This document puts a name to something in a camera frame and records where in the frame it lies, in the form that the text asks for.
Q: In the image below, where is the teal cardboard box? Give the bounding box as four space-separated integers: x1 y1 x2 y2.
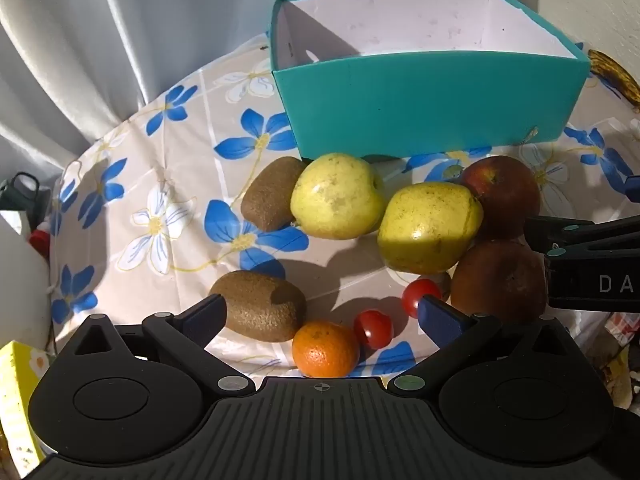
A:
270 0 591 158

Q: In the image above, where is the red apple with stem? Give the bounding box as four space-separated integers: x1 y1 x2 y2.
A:
459 155 542 241

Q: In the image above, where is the yellow green pear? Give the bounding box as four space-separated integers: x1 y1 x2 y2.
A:
376 182 485 276

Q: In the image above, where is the blue floral tablecloth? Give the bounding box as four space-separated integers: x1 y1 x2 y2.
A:
47 30 640 411

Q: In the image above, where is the brown kiwi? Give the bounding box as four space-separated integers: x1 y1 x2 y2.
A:
240 156 308 233
209 270 307 343

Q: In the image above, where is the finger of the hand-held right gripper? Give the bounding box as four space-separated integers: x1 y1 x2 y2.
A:
522 214 640 257

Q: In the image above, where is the spotted ripe banana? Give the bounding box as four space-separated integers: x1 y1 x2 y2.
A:
587 49 640 111

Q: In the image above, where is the red bottle cap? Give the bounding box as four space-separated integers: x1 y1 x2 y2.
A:
29 227 51 261

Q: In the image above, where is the yellow green apple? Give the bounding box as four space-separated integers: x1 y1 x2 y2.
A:
290 153 387 241

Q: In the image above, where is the orange mandarin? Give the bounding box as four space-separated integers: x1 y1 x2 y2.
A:
291 321 361 378

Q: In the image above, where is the yellow floral box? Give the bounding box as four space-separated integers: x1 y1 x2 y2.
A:
0 341 56 478

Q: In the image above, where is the printed plastic bag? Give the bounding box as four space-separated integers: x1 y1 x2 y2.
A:
582 310 640 411

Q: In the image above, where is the dark green container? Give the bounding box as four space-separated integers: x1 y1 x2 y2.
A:
0 172 51 236

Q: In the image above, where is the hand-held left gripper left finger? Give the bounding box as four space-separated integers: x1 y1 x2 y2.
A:
60 294 256 397

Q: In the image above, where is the dark red apple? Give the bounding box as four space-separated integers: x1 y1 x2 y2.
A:
450 239 548 326

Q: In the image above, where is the white plastic bottle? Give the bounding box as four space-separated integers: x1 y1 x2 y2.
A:
0 210 51 351

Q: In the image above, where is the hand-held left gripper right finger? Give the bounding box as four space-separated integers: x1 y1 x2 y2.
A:
387 295 587 397

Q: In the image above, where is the white curtain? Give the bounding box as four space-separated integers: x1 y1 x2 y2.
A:
0 0 501 196

